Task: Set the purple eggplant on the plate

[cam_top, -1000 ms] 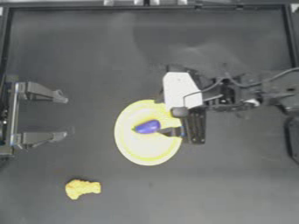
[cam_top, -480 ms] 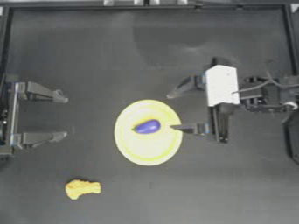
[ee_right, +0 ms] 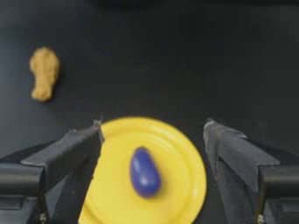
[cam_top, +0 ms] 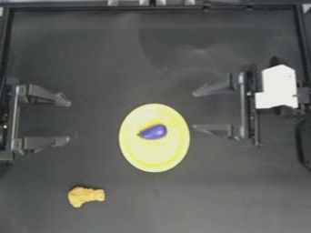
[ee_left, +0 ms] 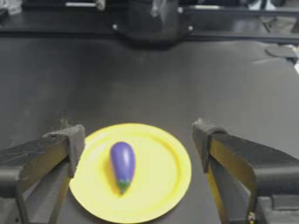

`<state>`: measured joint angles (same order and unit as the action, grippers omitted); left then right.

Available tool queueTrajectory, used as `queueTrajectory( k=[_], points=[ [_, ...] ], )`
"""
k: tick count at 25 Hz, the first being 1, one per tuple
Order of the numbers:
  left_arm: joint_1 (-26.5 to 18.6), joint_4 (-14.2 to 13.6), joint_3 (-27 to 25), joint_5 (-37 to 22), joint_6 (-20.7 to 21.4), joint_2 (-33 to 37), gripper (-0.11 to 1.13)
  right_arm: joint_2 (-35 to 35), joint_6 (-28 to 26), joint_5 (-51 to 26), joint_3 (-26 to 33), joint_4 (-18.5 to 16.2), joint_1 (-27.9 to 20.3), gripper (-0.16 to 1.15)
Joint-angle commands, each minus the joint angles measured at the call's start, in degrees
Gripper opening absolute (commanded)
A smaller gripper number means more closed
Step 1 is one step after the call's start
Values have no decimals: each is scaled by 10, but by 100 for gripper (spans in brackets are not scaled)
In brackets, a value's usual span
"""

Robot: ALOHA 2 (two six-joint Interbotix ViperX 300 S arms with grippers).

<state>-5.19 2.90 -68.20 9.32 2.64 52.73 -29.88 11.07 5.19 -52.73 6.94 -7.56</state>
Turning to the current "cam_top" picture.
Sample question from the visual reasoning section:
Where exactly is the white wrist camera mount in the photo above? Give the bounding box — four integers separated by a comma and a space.
254, 64, 301, 110

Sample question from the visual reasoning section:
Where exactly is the toy fried chicken nugget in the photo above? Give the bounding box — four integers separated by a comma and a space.
67, 186, 107, 208

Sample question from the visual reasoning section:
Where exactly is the purple toy eggplant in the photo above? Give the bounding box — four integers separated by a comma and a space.
138, 123, 170, 141

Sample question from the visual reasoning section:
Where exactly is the yellow oval plate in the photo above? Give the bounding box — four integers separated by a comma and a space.
118, 103, 191, 173

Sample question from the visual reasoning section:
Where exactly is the black metal frame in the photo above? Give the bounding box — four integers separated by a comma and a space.
0, 0, 311, 76

